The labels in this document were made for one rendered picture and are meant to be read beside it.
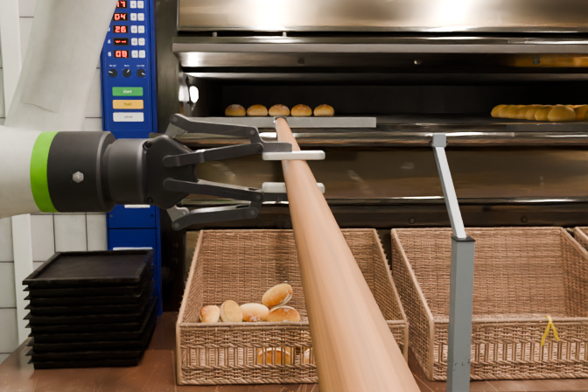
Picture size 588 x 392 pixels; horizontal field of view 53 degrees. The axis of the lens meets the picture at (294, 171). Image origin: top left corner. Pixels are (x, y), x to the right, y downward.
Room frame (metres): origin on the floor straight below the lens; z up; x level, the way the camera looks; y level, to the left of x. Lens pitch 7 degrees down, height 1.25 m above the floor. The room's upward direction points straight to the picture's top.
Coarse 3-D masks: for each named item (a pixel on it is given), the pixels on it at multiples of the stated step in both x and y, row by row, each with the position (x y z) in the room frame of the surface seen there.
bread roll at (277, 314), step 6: (282, 306) 1.67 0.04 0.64; (288, 306) 1.68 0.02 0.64; (270, 312) 1.66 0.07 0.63; (276, 312) 1.65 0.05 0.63; (282, 312) 1.65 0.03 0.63; (288, 312) 1.65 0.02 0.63; (294, 312) 1.66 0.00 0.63; (270, 318) 1.65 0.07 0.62; (276, 318) 1.64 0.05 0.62; (282, 318) 1.64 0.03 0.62; (288, 318) 1.64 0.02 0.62; (294, 318) 1.65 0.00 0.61
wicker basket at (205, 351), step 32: (192, 256) 1.62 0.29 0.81; (224, 256) 1.76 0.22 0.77; (256, 256) 1.76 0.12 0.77; (288, 256) 1.76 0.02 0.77; (384, 256) 1.63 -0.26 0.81; (192, 288) 1.54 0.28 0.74; (224, 288) 1.73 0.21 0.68; (256, 288) 1.74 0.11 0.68; (384, 288) 1.59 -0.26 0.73; (192, 320) 1.52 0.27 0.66; (192, 352) 1.48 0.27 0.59; (224, 352) 1.32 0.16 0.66; (256, 352) 1.32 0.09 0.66; (192, 384) 1.31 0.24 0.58; (224, 384) 1.32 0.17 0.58
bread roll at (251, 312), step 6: (240, 306) 1.68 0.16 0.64; (246, 306) 1.66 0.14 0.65; (252, 306) 1.66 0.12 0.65; (258, 306) 1.66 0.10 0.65; (264, 306) 1.67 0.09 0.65; (246, 312) 1.65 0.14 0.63; (252, 312) 1.65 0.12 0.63; (258, 312) 1.65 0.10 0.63; (264, 312) 1.66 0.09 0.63; (246, 318) 1.65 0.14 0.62; (252, 318) 1.65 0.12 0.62; (258, 318) 1.65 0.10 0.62; (264, 318) 1.66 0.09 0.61
